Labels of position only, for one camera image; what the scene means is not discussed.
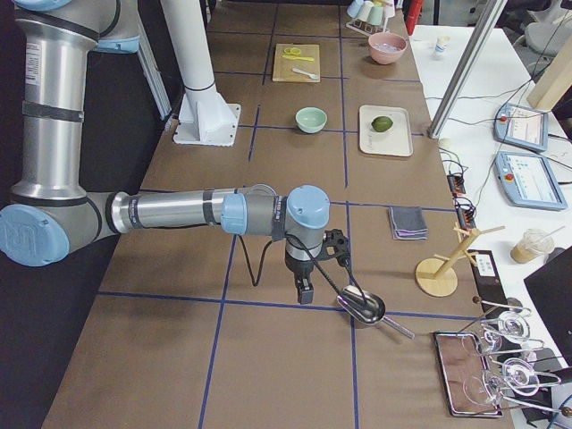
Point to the white cup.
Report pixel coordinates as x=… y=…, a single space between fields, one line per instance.
x=365 y=9

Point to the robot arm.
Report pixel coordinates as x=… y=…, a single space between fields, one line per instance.
x=289 y=136

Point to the steel scoop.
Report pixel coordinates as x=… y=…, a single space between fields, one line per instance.
x=368 y=308

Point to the wooden mug stand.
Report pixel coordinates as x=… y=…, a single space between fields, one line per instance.
x=435 y=275

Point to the white tray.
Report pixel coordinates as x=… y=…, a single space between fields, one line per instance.
x=394 y=142

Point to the aluminium frame post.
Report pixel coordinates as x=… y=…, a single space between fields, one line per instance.
x=481 y=32

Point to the blue cup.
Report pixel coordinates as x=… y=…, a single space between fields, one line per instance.
x=354 y=8

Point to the red object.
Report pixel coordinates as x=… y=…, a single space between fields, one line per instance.
x=414 y=10

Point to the white pillar mount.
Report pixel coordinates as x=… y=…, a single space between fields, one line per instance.
x=205 y=118

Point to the teach pendant far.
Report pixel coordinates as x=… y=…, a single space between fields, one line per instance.
x=522 y=126

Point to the iced coffee cup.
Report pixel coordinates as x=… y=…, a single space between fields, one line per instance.
x=534 y=243

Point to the green cup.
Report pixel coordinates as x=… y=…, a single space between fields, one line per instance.
x=375 y=15

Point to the white spoon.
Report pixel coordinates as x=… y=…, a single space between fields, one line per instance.
x=312 y=76

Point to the yellow plastic knife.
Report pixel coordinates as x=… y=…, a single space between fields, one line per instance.
x=298 y=58

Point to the grey folded cloth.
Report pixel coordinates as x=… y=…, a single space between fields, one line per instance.
x=408 y=223

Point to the green avocado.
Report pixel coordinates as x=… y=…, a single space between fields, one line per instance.
x=381 y=124

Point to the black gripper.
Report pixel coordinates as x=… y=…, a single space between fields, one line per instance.
x=300 y=269

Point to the paper cup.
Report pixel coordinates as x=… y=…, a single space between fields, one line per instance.
x=440 y=47

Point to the teach pendant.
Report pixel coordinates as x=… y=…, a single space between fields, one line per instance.
x=528 y=181
x=522 y=126

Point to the mint green bowl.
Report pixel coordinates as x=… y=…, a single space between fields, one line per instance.
x=311 y=119

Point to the pink bowl with ice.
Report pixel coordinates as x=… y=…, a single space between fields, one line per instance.
x=386 y=47

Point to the teach pendant near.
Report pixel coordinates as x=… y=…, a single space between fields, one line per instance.
x=528 y=181

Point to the glass rack tray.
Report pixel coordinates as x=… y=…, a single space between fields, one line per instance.
x=483 y=368

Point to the wooden cutting board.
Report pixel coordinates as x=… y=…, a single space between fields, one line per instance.
x=282 y=67

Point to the cup rack with wooden handle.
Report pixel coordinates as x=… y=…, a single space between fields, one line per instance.
x=364 y=28

